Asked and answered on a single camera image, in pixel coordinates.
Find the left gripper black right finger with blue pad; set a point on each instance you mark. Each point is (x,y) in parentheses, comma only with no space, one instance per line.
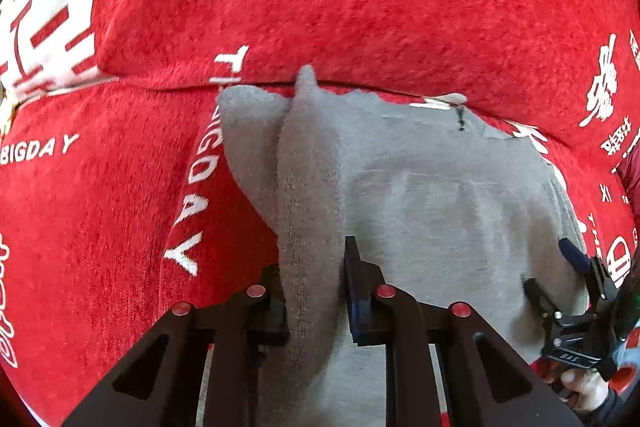
(443,366)

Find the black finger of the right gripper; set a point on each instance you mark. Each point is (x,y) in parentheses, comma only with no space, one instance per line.
(540,301)

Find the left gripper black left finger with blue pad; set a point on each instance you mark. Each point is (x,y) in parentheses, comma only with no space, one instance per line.
(194,366)

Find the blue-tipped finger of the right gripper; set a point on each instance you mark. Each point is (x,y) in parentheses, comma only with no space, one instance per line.
(600,286)

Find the grey knit sweater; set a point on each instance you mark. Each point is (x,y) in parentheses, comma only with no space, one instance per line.
(447,206)

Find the person's hand holding gripper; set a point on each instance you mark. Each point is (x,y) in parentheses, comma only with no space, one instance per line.
(590,388)

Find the dark red pillow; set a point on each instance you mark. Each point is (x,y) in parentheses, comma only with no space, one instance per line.
(628,172)

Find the red sofa seat cushion cover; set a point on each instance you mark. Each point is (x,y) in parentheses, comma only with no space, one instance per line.
(109,213)

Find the red sofa back cushion cover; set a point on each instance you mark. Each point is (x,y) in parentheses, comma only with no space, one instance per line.
(569,68)

